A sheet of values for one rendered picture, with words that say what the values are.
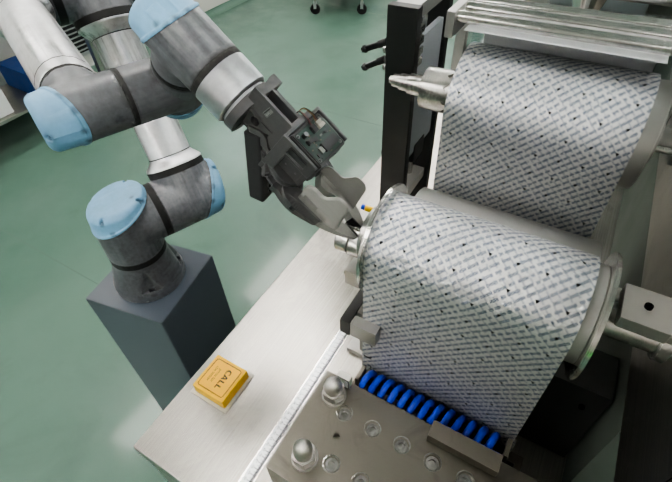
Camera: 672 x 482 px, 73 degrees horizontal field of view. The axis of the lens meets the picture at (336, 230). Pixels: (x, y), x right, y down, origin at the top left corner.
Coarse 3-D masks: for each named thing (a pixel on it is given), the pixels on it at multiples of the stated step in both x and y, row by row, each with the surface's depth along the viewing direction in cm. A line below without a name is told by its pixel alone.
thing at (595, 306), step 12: (600, 264) 48; (600, 276) 46; (600, 288) 45; (600, 300) 45; (588, 312) 45; (600, 312) 45; (588, 324) 45; (576, 336) 45; (588, 336) 45; (576, 348) 46; (564, 360) 49
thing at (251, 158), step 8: (248, 136) 55; (256, 136) 54; (248, 144) 56; (256, 144) 55; (248, 152) 57; (256, 152) 56; (248, 160) 58; (256, 160) 57; (248, 168) 59; (256, 168) 58; (248, 176) 60; (256, 176) 59; (248, 184) 61; (256, 184) 60; (264, 184) 60; (256, 192) 61; (264, 192) 61; (264, 200) 62
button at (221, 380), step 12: (216, 360) 84; (228, 360) 84; (204, 372) 82; (216, 372) 82; (228, 372) 82; (240, 372) 82; (204, 384) 80; (216, 384) 80; (228, 384) 80; (240, 384) 82; (216, 396) 79; (228, 396) 79
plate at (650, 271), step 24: (648, 240) 71; (648, 264) 66; (648, 288) 61; (648, 360) 51; (648, 384) 48; (624, 408) 53; (648, 408) 46; (624, 432) 50; (648, 432) 44; (624, 456) 47; (648, 456) 42; (624, 480) 45; (648, 480) 40
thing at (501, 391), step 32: (384, 320) 60; (416, 320) 56; (384, 352) 65; (416, 352) 61; (448, 352) 57; (480, 352) 54; (416, 384) 66; (448, 384) 62; (480, 384) 58; (512, 384) 54; (544, 384) 51; (480, 416) 63; (512, 416) 59
